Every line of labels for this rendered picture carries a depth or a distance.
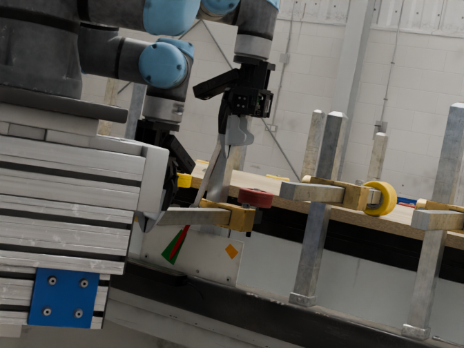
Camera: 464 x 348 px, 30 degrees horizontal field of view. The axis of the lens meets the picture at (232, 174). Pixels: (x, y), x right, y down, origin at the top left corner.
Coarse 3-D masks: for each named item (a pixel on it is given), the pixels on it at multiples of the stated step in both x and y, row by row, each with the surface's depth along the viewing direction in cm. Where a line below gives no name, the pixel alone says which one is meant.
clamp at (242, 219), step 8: (208, 200) 193; (216, 208) 191; (224, 208) 190; (232, 208) 189; (240, 208) 189; (232, 216) 189; (240, 216) 188; (248, 216) 189; (216, 224) 191; (224, 224) 190; (232, 224) 189; (240, 224) 188; (248, 224) 190
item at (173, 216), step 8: (168, 208) 171; (176, 208) 174; (184, 208) 177; (192, 208) 180; (200, 208) 183; (208, 208) 186; (168, 216) 168; (176, 216) 170; (184, 216) 173; (192, 216) 176; (200, 216) 178; (208, 216) 181; (216, 216) 184; (224, 216) 188; (256, 216) 200; (160, 224) 166; (168, 224) 168; (176, 224) 171; (184, 224) 174; (192, 224) 176
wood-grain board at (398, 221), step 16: (192, 176) 220; (240, 176) 261; (256, 176) 279; (272, 192) 215; (288, 208) 206; (304, 208) 204; (336, 208) 202; (400, 208) 251; (368, 224) 197; (384, 224) 195; (400, 224) 193; (448, 240) 188
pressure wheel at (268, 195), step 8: (240, 192) 200; (248, 192) 198; (256, 192) 198; (264, 192) 203; (240, 200) 200; (248, 200) 198; (256, 200) 198; (264, 200) 198; (256, 208) 201; (248, 232) 202
